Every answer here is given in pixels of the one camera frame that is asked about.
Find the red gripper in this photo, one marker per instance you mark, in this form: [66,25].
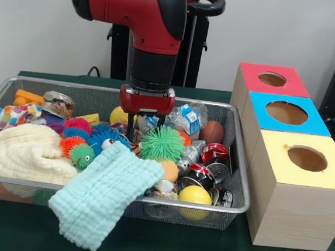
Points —
[147,102]

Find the blue spiky ball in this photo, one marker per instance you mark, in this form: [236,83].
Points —
[107,138]

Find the mint green cloth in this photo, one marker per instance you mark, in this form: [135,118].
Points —
[102,196]

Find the cream knitted cloth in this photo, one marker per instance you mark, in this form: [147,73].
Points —
[27,151]

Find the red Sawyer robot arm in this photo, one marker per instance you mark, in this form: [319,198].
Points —
[136,17]

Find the clear mesh bin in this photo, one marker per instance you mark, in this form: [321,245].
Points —
[236,216]

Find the wooden box with three holes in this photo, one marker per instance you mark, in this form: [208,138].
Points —
[290,201]

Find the green spiky ball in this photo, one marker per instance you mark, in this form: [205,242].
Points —
[162,144]

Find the yellow ball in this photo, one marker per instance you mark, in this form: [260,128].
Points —
[118,115]
[195,196]

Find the orange foam disc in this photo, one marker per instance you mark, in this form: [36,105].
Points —
[169,170]

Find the brown toy football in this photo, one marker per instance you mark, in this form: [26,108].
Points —
[212,132]

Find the red soda can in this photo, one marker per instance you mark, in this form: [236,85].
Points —
[215,153]

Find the dark green table cloth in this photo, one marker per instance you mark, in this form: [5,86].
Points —
[145,241]

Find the colourful patterned cloth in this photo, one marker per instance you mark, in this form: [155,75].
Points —
[16,115]

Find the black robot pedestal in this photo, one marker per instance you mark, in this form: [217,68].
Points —
[194,51]

